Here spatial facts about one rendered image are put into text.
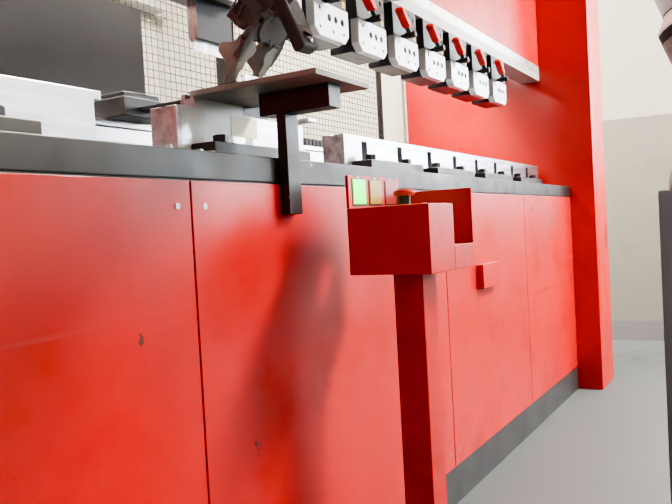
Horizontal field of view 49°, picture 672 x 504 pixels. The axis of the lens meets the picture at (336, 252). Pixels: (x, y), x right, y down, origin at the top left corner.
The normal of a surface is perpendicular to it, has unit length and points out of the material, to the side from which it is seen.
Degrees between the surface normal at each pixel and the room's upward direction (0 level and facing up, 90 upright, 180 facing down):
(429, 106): 90
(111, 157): 90
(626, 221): 90
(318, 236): 90
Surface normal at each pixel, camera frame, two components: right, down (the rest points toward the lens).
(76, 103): 0.86, -0.04
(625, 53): -0.42, 0.05
